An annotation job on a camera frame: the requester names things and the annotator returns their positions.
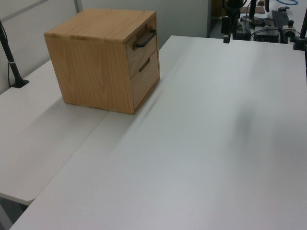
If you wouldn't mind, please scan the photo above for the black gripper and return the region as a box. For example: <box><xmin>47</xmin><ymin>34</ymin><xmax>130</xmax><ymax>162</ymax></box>
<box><xmin>222</xmin><ymin>0</ymin><xmax>241</xmax><ymax>44</ymax></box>

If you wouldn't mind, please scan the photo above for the black bar drawer handle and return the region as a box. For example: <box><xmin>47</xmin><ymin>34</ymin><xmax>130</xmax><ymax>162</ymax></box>
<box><xmin>132</xmin><ymin>28</ymin><xmax>157</xmax><ymax>49</ymax></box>

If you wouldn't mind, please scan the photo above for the wooden drawer with bar handle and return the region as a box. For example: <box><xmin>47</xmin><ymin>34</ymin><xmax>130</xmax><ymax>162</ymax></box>
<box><xmin>125</xmin><ymin>14</ymin><xmax>159</xmax><ymax>80</ymax></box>

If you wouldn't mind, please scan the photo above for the wooden two-drawer cabinet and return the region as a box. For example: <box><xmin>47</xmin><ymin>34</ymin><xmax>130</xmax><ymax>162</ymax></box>
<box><xmin>44</xmin><ymin>9</ymin><xmax>161</xmax><ymax>115</ymax></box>

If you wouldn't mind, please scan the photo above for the black monitor stand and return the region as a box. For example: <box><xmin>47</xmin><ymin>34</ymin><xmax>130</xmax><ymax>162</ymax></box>
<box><xmin>239</xmin><ymin>0</ymin><xmax>265</xmax><ymax>27</ymax></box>

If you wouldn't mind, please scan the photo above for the brown board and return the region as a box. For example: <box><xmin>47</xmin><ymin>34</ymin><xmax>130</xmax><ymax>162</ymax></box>
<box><xmin>240</xmin><ymin>6</ymin><xmax>265</xmax><ymax>14</ymax></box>

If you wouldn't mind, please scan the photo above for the black electronics box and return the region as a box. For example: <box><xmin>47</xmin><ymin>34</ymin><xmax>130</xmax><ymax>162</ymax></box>
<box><xmin>253</xmin><ymin>25</ymin><xmax>281</xmax><ymax>43</ymax></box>

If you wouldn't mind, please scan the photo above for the black keyboard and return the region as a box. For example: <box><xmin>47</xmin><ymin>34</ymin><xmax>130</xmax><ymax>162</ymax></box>
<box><xmin>272</xmin><ymin>10</ymin><xmax>290</xmax><ymax>28</ymax></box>

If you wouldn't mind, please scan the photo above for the emergency stop button box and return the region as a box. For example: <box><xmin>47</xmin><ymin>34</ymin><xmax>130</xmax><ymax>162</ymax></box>
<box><xmin>282</xmin><ymin>20</ymin><xmax>296</xmax><ymax>37</ymax></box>

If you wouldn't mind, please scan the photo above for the black clamp pole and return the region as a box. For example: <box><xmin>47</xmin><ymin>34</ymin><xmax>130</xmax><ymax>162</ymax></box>
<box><xmin>292</xmin><ymin>14</ymin><xmax>307</xmax><ymax>51</ymax></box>

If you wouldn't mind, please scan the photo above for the black flat drawer handle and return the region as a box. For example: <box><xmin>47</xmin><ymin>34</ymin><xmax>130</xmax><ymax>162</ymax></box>
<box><xmin>138</xmin><ymin>57</ymin><xmax>151</xmax><ymax>73</ymax></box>

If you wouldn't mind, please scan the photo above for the wooden drawer with flat handle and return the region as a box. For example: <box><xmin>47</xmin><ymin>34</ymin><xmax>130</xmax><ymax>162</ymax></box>
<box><xmin>129</xmin><ymin>49</ymin><xmax>161</xmax><ymax>111</ymax></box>

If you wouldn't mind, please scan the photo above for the black camera stand pole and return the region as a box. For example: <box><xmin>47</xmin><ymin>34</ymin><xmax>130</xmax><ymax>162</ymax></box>
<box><xmin>0</xmin><ymin>20</ymin><xmax>30</xmax><ymax>89</ymax></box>

